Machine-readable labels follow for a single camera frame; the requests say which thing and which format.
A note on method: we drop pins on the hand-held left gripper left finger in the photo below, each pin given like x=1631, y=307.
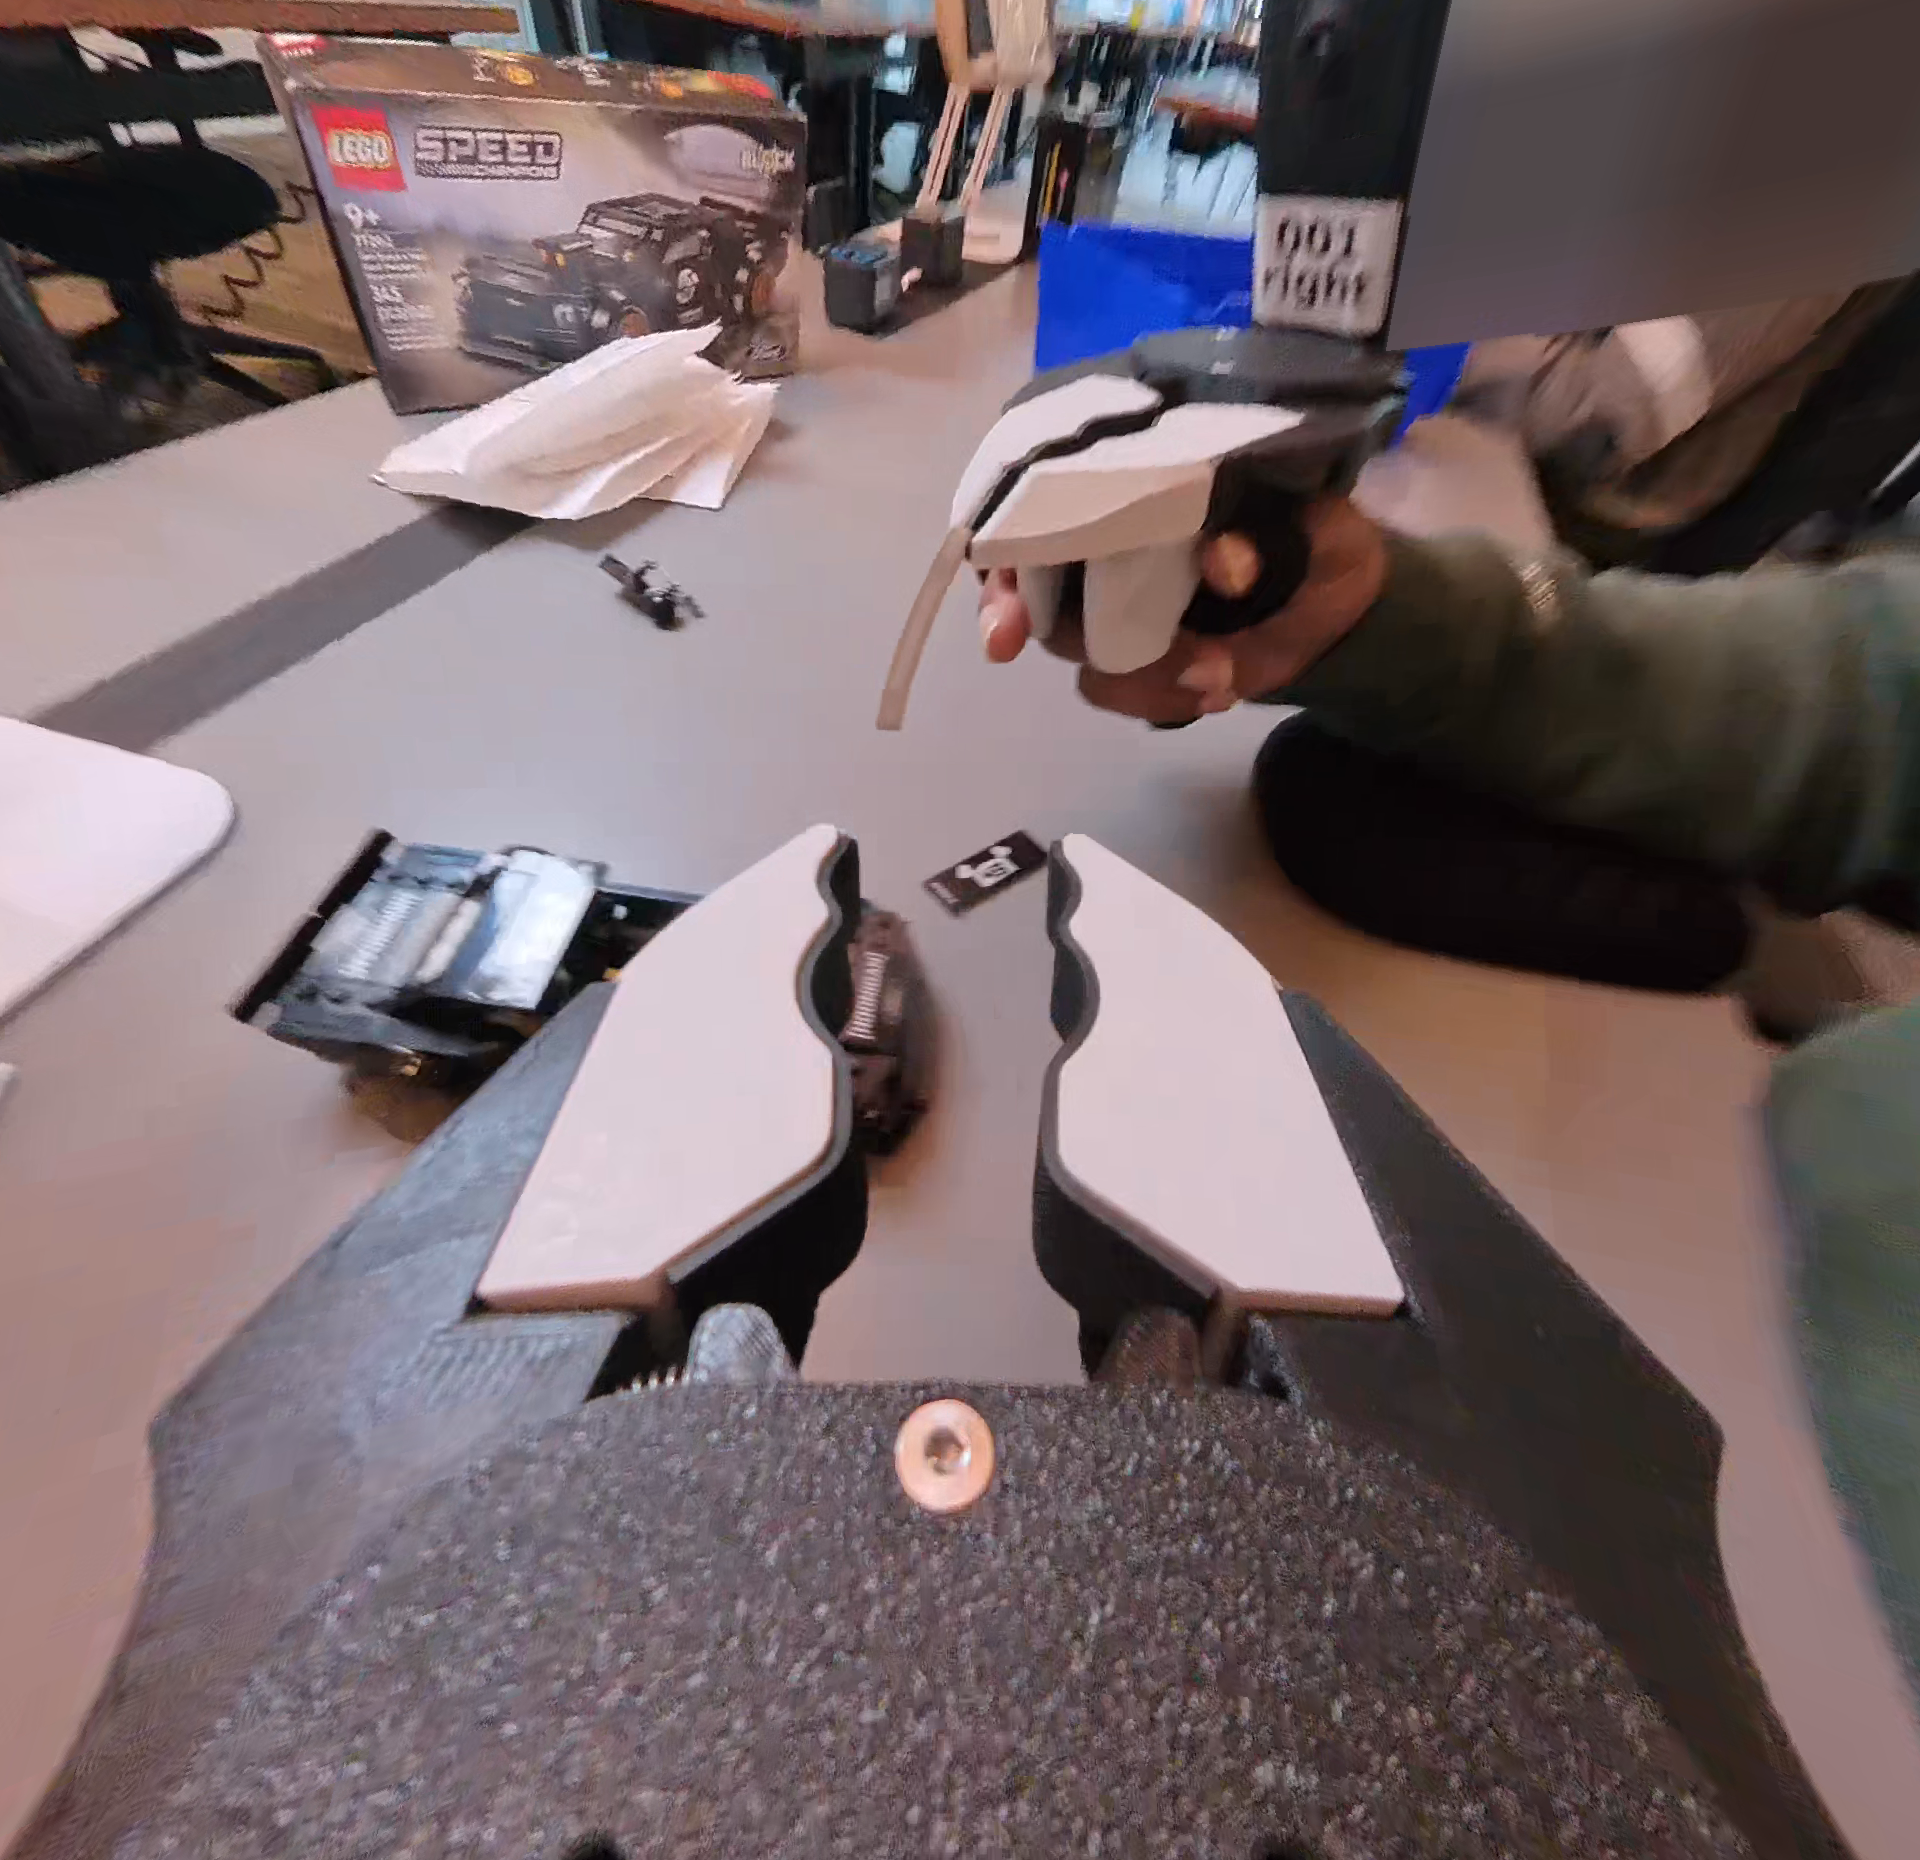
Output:
x=691, y=1111

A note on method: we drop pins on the white sticker sheet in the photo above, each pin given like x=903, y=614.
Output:
x=910, y=645

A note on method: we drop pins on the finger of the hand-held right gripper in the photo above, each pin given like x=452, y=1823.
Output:
x=1035, y=420
x=1141, y=489

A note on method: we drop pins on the black office chair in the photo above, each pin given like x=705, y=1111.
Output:
x=135, y=210

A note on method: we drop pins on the white mat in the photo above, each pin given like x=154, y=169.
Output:
x=90, y=841

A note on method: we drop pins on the small black lego piece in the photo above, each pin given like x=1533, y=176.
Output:
x=652, y=593

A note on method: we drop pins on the white paper bags stack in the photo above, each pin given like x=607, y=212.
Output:
x=600, y=435

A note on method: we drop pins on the person's right hand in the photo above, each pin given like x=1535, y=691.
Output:
x=1261, y=661

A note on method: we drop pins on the person's right forearm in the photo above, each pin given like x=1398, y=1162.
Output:
x=1650, y=720

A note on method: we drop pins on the black battery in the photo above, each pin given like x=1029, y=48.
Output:
x=861, y=284
x=932, y=248

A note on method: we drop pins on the lego set box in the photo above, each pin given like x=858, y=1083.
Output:
x=570, y=210

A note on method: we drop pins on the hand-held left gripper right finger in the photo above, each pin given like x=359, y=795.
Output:
x=1201, y=1124

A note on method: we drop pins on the blue plastic bin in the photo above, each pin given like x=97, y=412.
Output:
x=1141, y=293

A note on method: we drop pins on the black printed lego tile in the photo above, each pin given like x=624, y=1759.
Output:
x=982, y=873

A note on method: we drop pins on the black lego car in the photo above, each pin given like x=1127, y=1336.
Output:
x=435, y=945

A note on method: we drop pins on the black carton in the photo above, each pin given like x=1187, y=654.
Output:
x=1077, y=164

